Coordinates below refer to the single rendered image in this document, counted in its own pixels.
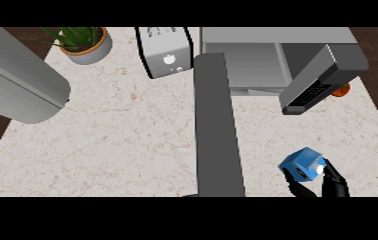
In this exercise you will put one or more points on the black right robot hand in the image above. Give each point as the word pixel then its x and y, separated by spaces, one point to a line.
pixel 333 184

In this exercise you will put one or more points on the blue milk carton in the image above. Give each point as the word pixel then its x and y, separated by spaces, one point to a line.
pixel 298 162

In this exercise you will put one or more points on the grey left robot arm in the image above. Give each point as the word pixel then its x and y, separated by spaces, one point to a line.
pixel 29 84

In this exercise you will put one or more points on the dark grey microwave door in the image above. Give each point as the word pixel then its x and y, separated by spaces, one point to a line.
pixel 215 124

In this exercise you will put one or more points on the grey microwave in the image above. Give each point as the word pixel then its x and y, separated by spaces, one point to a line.
pixel 255 67

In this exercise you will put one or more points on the orange round object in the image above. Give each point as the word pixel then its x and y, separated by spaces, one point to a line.
pixel 341 90

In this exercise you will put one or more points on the silver toaster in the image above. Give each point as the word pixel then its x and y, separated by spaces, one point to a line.
pixel 166 55

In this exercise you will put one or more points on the grey pot with orange rim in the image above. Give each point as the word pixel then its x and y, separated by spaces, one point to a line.
pixel 93 55

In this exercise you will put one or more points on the green leafy plant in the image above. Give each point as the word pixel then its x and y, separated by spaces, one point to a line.
pixel 78 37

